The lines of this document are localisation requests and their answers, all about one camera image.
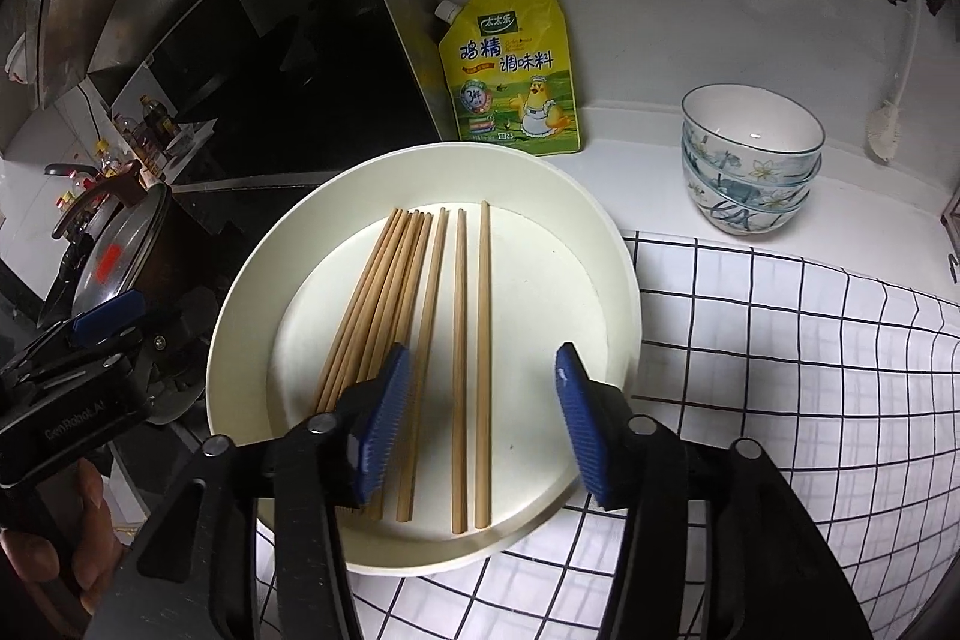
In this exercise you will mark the white bottle brush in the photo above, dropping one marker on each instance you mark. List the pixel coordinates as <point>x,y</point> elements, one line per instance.
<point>885,134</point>

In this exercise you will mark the row of condiment bottles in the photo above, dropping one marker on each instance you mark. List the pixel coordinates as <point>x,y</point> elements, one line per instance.
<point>154,119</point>

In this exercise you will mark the white black-grid cloth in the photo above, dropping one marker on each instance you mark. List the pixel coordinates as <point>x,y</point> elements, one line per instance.
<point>787,385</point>

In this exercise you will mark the pile of wooden chopsticks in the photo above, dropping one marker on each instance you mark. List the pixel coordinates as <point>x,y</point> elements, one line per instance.
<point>375,295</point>

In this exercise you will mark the floral ceramic bowl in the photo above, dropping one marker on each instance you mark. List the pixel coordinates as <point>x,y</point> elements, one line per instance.
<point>750,119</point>
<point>757,197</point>
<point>742,221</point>

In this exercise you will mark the person's left hand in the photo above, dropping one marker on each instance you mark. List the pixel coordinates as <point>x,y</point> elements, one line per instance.
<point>94,535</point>

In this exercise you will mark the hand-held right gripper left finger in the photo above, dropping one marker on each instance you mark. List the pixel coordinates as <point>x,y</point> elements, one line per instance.
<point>382,430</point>

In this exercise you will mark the round white tray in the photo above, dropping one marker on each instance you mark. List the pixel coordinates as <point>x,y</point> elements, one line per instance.
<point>525,280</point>

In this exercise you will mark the yellow seasoning pouch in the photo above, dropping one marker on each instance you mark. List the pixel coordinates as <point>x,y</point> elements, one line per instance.
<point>510,78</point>

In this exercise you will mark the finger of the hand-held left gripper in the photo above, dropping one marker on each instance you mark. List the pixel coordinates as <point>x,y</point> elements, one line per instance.
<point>169,329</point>
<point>112,316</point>

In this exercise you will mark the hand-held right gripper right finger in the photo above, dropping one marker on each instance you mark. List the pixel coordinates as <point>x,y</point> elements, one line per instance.
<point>589,437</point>

